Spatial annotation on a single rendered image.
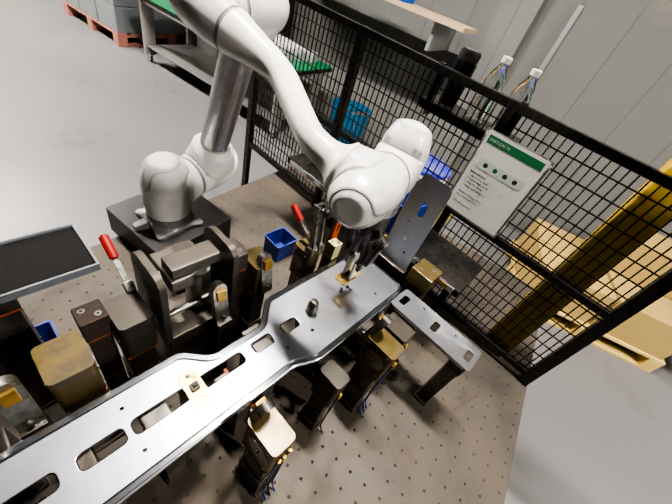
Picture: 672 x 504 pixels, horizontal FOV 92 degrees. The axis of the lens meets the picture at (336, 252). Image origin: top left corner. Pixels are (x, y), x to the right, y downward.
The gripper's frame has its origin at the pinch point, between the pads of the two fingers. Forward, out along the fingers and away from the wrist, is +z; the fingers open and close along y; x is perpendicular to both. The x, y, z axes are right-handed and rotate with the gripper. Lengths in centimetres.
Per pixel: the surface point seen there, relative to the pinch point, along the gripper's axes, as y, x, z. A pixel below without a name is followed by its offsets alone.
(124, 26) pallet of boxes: -509, 137, 88
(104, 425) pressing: -4, -62, 12
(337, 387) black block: 19.6, -21.5, 12.5
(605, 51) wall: -20, 317, -60
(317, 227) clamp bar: -14.4, -1.4, -3.7
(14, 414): -12, -71, 8
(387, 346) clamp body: 21.3, -6.3, 7.0
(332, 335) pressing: 9.1, -13.0, 11.5
